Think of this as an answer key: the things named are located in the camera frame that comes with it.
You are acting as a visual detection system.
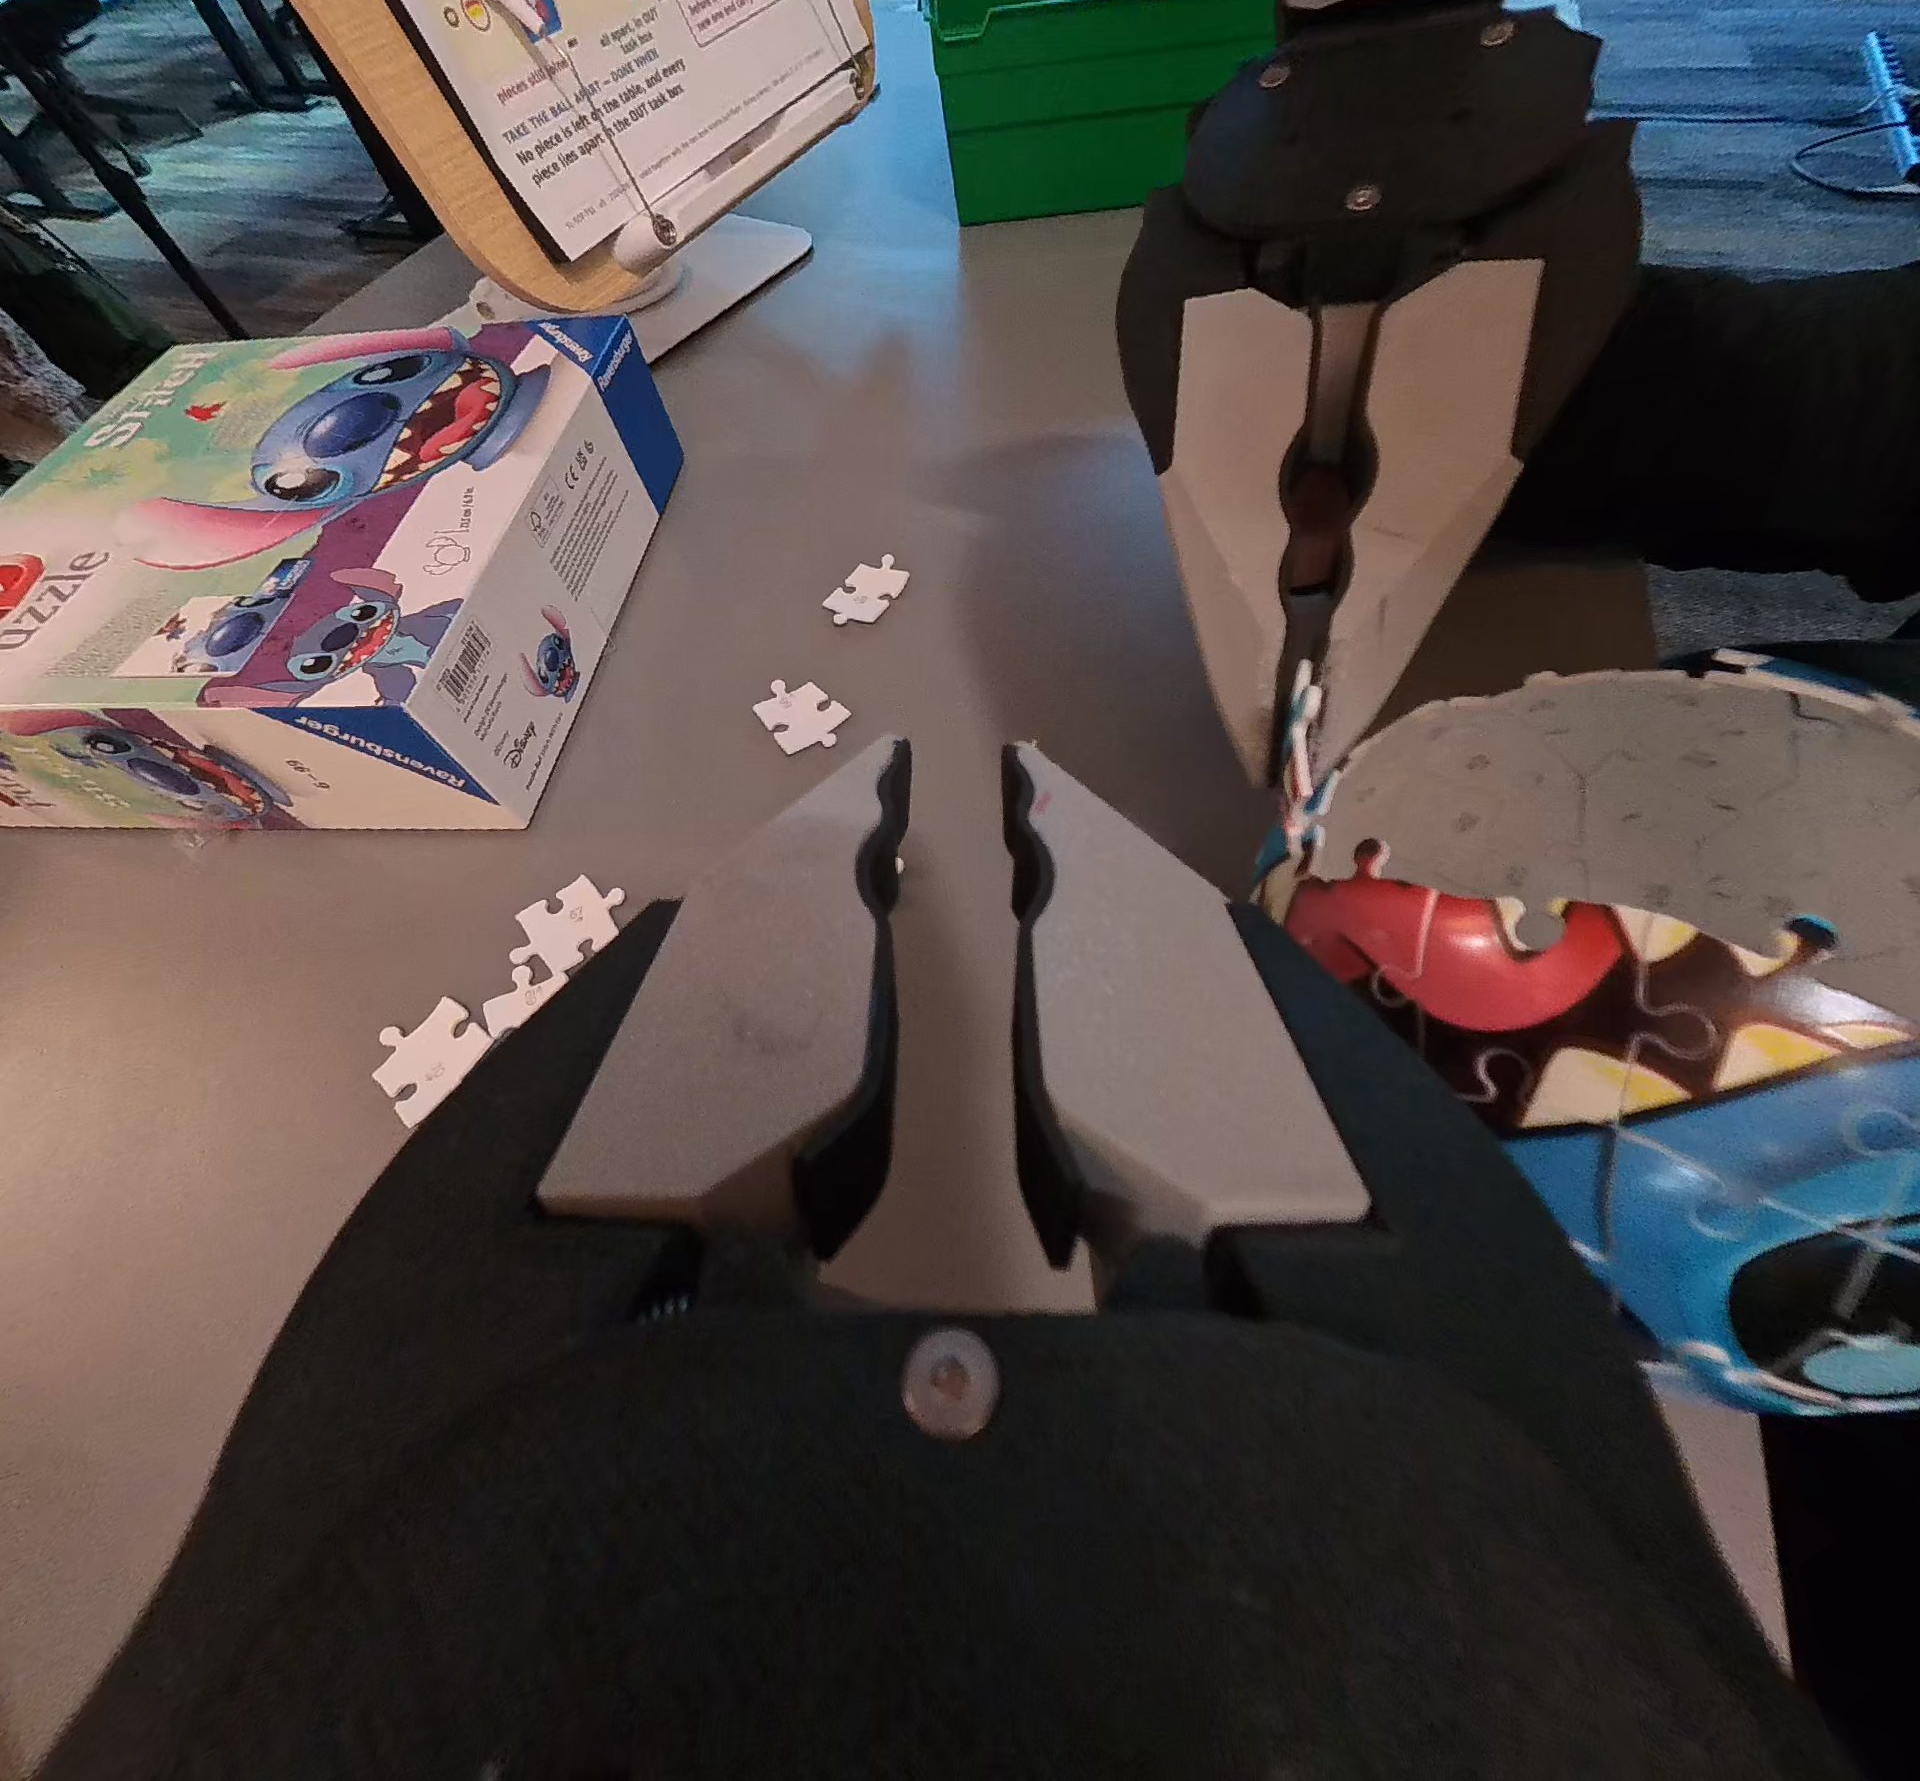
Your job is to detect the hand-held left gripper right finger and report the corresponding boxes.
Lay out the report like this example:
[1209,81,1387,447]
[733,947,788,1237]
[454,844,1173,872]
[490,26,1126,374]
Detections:
[1002,743,1374,1272]

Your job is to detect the person's right forearm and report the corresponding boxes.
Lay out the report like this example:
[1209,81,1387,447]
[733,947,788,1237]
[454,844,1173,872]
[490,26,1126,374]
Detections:
[1500,262,1920,606]

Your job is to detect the wooden document stand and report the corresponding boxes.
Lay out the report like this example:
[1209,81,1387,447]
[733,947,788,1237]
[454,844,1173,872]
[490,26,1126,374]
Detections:
[202,0,880,365]

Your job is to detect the instruction paper sheet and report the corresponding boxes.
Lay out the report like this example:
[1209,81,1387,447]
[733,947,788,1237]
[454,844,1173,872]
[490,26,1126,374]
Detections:
[299,0,872,265]

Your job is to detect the green plastic crate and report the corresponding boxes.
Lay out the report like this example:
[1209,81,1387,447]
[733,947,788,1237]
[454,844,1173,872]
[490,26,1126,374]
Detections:
[920,0,1284,227]

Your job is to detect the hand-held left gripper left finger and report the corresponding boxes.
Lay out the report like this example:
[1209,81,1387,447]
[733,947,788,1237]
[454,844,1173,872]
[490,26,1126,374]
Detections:
[535,739,913,1267]

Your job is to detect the blue puzzle ball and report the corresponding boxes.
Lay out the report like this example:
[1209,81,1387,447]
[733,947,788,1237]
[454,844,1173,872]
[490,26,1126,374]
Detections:
[1251,656,1920,1416]

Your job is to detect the white power strip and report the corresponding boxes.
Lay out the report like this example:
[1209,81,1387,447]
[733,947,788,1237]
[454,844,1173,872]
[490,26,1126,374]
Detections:
[1792,26,1920,198]

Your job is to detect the white puzzle pieces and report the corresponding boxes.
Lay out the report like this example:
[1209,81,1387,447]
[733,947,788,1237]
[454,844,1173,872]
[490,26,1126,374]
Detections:
[371,555,914,1131]

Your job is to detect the cartoon printed puzzle box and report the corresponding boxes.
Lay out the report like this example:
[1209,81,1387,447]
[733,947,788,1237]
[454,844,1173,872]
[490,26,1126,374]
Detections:
[0,316,684,831]

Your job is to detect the white curved jigsaw piece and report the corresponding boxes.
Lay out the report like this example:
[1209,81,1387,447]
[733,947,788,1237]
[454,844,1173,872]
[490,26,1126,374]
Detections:
[1276,662,1337,883]

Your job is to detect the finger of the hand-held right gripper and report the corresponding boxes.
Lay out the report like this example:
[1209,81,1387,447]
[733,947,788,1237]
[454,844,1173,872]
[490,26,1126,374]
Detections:
[1313,258,1547,778]
[1161,287,1321,786]

